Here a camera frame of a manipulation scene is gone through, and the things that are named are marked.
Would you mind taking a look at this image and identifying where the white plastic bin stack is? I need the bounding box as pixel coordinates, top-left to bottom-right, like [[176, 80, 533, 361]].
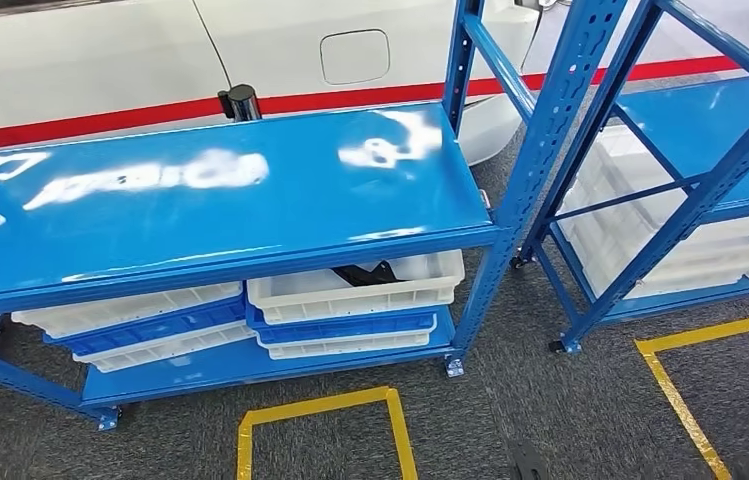
[[555, 124, 749, 301]]

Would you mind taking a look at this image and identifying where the black robot foot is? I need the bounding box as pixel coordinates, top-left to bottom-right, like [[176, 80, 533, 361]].
[[509, 439, 552, 480]]

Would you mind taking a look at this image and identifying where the yellow floor tape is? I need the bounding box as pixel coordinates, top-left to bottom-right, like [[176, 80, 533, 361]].
[[633, 307, 749, 480], [236, 386, 420, 480]]

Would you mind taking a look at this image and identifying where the blue plastic bin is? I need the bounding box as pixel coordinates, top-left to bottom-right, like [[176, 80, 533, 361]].
[[244, 300, 439, 348], [42, 295, 250, 360]]

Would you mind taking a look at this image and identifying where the red barrier belt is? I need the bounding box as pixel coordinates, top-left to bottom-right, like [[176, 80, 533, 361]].
[[0, 46, 749, 154]]

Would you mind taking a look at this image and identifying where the white car body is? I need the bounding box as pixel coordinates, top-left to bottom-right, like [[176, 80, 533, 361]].
[[0, 0, 542, 167]]

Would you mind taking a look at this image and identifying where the black stanchion post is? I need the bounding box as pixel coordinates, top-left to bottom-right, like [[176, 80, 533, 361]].
[[217, 84, 263, 123]]

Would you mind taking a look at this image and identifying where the black plastic part in bin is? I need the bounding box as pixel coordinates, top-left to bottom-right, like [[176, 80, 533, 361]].
[[332, 259, 406, 289]]

